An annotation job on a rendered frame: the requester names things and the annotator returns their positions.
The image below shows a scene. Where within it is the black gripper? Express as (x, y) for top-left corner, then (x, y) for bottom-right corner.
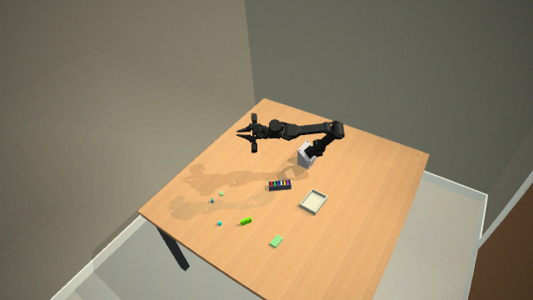
(237, 112), (269, 153)

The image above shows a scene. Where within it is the light green flat block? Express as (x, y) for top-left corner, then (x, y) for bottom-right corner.
(270, 234), (283, 248)

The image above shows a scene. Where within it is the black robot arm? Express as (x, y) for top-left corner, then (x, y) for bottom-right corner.
(253, 119), (345, 159)

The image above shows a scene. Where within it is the green rectangular block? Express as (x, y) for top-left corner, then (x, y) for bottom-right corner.
(240, 217), (252, 226)

